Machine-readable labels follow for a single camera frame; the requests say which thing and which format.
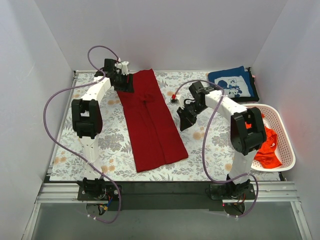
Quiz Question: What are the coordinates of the white plastic laundry basket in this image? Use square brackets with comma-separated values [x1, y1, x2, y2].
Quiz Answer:
[243, 103, 296, 172]

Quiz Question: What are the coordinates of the black folded t-shirt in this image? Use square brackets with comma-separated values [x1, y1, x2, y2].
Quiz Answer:
[224, 71, 259, 103]

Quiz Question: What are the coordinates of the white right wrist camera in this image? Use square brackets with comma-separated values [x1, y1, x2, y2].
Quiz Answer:
[170, 94, 185, 109]

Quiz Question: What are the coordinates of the dark red t-shirt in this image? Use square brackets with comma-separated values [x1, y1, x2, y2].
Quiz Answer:
[117, 69, 189, 173]

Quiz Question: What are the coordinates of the floral patterned table cloth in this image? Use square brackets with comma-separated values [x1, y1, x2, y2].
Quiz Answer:
[49, 71, 281, 182]

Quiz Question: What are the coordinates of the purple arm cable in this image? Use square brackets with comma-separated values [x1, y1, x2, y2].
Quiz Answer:
[43, 45, 123, 223]
[172, 79, 258, 219]

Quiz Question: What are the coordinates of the orange t-shirt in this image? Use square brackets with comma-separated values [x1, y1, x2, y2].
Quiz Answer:
[251, 113, 283, 170]

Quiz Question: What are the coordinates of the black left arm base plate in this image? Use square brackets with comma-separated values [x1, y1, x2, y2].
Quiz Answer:
[77, 184, 122, 202]

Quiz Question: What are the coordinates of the aluminium frame rail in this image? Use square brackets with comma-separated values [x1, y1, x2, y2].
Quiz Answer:
[36, 181, 300, 203]

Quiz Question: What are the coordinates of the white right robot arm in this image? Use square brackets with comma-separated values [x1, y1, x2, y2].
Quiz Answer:
[170, 80, 267, 199]

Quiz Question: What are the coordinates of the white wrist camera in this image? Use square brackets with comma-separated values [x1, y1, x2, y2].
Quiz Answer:
[170, 94, 185, 109]
[114, 61, 130, 75]

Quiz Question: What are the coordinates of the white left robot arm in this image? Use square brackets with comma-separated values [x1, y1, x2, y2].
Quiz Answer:
[71, 58, 134, 200]

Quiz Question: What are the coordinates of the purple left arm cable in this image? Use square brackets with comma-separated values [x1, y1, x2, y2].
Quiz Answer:
[43, 45, 123, 223]

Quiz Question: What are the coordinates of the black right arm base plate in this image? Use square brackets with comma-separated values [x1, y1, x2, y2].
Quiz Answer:
[204, 180, 256, 200]

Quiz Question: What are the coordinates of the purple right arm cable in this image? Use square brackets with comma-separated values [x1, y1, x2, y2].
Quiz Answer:
[172, 79, 258, 219]

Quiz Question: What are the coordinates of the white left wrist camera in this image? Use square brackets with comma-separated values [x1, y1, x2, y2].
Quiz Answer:
[114, 61, 130, 75]

